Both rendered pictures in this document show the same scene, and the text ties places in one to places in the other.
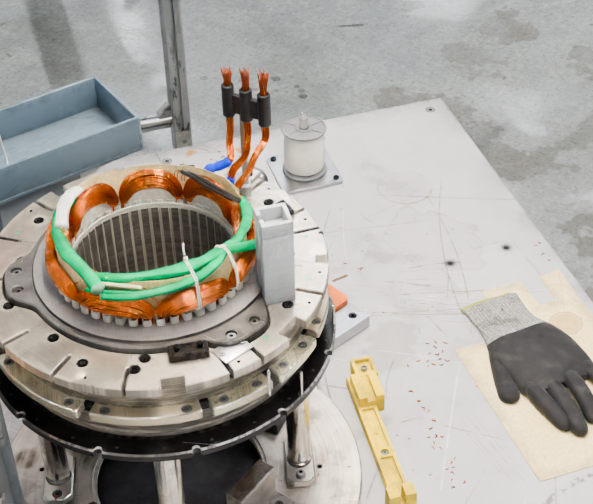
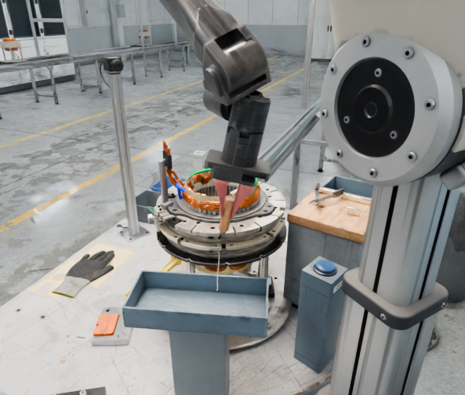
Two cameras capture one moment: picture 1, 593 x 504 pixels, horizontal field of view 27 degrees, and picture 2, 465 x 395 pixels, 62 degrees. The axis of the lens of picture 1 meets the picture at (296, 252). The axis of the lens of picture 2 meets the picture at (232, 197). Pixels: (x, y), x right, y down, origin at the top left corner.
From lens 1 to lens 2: 1.72 m
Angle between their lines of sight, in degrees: 105
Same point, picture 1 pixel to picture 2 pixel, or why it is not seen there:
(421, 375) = (118, 288)
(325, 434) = not seen: hidden behind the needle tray
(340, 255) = (63, 347)
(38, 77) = not seen: outside the picture
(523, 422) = (118, 262)
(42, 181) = (205, 288)
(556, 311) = (54, 280)
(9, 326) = (280, 202)
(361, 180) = not seen: outside the picture
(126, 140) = (152, 280)
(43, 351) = (275, 194)
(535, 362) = (92, 265)
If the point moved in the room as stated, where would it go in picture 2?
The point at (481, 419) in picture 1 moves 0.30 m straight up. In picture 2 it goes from (125, 269) to (112, 182)
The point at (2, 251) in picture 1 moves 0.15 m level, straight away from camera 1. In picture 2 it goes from (263, 221) to (239, 256)
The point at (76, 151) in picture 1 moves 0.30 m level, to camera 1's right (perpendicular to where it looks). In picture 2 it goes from (182, 277) to (93, 229)
